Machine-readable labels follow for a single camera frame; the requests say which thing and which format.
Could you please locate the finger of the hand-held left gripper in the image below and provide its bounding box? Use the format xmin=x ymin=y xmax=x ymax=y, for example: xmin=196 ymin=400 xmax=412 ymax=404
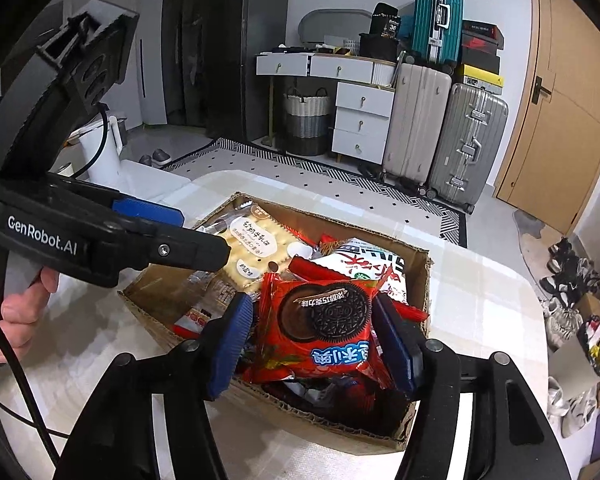
xmin=111 ymin=196 xmax=186 ymax=231
xmin=125 ymin=222 xmax=232 ymax=274

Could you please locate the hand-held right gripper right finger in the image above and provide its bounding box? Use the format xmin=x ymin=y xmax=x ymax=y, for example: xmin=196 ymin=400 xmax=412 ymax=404
xmin=372 ymin=295 xmax=573 ymax=480

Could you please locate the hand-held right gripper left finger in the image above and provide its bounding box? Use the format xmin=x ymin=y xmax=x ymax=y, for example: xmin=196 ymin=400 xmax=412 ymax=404
xmin=52 ymin=292 xmax=255 ymax=480

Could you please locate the red white snack packet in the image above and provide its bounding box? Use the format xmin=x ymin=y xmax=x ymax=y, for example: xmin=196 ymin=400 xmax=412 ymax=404
xmin=172 ymin=305 xmax=216 ymax=338

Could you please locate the beige cracker packet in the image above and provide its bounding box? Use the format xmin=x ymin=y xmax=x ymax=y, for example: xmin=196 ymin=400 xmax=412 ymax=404
xmin=212 ymin=202 xmax=316 ymax=293

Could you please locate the red cookie packet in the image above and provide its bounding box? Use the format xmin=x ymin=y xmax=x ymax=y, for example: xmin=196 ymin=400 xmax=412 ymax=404
xmin=242 ymin=272 xmax=398 ymax=396

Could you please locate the white black-red print snack bag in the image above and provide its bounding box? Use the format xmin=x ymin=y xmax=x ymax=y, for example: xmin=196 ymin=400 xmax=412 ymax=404
xmin=322 ymin=240 xmax=411 ymax=306

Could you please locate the brown cardboard box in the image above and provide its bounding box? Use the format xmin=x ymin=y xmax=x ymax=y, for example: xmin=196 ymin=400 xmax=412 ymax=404
xmin=117 ymin=191 xmax=433 ymax=456

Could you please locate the person's left hand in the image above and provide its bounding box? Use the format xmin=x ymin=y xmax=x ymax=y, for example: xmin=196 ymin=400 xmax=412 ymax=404
xmin=0 ymin=268 xmax=61 ymax=365

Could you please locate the white electric kettle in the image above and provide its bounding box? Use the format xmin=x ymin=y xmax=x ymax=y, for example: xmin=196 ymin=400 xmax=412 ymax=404
xmin=77 ymin=115 xmax=128 ymax=188

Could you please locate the plaid tablecloth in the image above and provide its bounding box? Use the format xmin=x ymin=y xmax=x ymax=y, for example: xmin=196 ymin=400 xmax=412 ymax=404
xmin=0 ymin=170 xmax=551 ymax=480

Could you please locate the dark tall cabinet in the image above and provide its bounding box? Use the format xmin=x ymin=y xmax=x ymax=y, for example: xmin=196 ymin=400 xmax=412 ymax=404
xmin=162 ymin=0 xmax=209 ymax=128

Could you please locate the white high-top sneaker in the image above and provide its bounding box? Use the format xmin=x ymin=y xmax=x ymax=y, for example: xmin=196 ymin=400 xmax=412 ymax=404
xmin=560 ymin=387 xmax=598 ymax=438
xmin=547 ymin=375 xmax=569 ymax=418

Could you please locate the grey cloud-shaped doormat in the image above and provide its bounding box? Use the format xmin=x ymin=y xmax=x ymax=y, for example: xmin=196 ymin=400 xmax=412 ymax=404
xmin=512 ymin=207 xmax=576 ymax=281

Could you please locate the woven laundry basket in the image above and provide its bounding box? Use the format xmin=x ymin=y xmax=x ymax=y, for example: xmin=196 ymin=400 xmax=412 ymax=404
xmin=284 ymin=87 xmax=331 ymax=157

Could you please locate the white waste bin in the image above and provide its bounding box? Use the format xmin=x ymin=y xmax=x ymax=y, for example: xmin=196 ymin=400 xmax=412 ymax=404
xmin=550 ymin=332 xmax=600 ymax=401

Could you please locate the black refrigerator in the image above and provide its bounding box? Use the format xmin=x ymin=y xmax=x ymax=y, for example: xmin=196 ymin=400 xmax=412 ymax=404
xmin=202 ymin=0 xmax=290 ymax=143

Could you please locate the pile of assorted shoes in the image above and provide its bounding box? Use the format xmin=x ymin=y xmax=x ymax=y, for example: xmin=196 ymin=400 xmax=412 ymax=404
xmin=540 ymin=237 xmax=600 ymax=351

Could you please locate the silver suitcase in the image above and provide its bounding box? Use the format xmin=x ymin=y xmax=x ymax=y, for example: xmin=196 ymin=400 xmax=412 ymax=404
xmin=426 ymin=82 xmax=510 ymax=213

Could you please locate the beige suitcase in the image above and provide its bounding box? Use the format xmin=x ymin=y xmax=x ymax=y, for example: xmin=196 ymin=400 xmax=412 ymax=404
xmin=382 ymin=62 xmax=453 ymax=193

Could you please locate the white dressing table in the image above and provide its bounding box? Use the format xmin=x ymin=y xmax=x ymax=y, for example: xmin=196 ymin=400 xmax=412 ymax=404
xmin=256 ymin=50 xmax=397 ymax=166

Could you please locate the white plastic basket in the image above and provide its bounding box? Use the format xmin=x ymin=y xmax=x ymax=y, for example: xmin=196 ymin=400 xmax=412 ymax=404
xmin=325 ymin=35 xmax=363 ymax=56

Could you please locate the grey oval board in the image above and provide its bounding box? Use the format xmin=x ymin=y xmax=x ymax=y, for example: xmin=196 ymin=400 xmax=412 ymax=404
xmin=298 ymin=9 xmax=376 ymax=48

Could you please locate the black storage box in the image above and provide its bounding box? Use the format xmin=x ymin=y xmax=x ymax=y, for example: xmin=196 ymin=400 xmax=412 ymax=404
xmin=358 ymin=32 xmax=400 ymax=63

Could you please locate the yellow black shoe box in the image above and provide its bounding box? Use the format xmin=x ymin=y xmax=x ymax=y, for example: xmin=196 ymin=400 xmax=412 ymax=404
xmin=455 ymin=65 xmax=505 ymax=95

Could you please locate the wooden door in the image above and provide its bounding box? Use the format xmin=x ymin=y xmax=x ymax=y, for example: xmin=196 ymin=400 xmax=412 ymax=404
xmin=495 ymin=0 xmax=600 ymax=233

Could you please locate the black printed box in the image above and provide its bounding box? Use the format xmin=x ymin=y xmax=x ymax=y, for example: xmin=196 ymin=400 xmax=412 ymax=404
xmin=370 ymin=2 xmax=401 ymax=38

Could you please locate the black red shoe box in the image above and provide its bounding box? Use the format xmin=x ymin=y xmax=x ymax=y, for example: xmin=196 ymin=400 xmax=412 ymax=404
xmin=461 ymin=32 xmax=505 ymax=53

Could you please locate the teal suitcase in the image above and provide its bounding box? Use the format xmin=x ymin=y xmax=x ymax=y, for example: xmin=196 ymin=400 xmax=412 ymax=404
xmin=410 ymin=0 xmax=465 ymax=66

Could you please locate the black cable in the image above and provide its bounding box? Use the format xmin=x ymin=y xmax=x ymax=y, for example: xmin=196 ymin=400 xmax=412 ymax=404
xmin=0 ymin=240 xmax=68 ymax=466

